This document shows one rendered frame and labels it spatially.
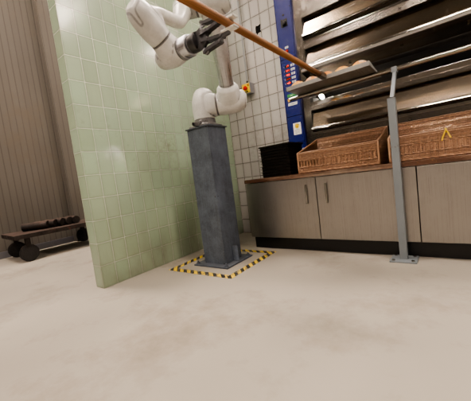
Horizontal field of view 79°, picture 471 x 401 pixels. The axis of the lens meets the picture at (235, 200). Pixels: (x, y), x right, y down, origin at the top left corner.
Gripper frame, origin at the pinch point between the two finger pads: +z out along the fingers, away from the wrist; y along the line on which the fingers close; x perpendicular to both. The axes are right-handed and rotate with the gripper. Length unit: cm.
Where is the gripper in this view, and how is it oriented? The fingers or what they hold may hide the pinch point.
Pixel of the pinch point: (228, 24)
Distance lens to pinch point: 126.7
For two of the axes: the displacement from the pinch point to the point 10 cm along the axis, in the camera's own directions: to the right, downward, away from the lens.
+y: 1.2, 9.9, 0.9
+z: 7.9, -0.4, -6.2
